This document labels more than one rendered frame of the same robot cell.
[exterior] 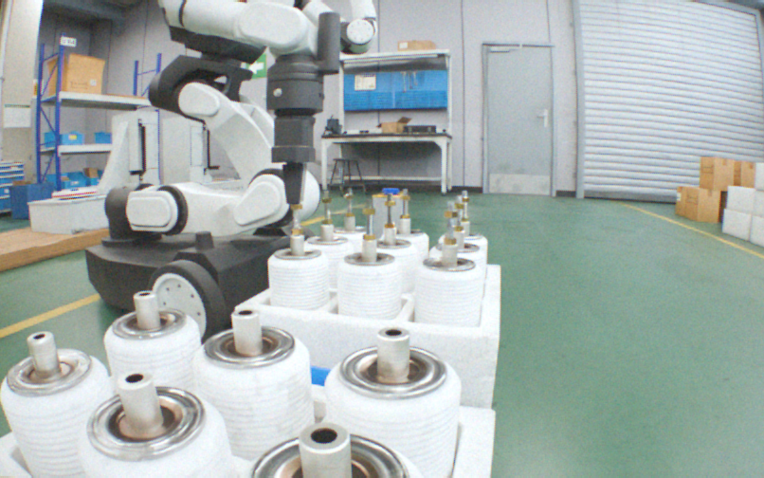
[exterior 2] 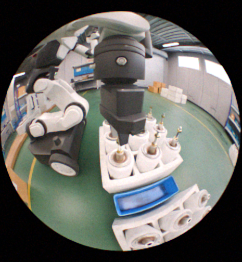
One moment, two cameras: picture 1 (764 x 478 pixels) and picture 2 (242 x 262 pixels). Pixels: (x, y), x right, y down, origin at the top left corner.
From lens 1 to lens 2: 0.54 m
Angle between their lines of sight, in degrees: 36
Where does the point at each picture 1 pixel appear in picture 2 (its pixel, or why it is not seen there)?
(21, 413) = not seen: outside the picture
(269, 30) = (118, 16)
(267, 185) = (73, 110)
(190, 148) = (42, 96)
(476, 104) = not seen: hidden behind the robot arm
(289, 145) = (140, 118)
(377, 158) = (81, 84)
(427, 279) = (173, 153)
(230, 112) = (52, 84)
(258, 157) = (65, 99)
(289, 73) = (135, 47)
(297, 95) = (140, 67)
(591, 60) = not seen: hidden behind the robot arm
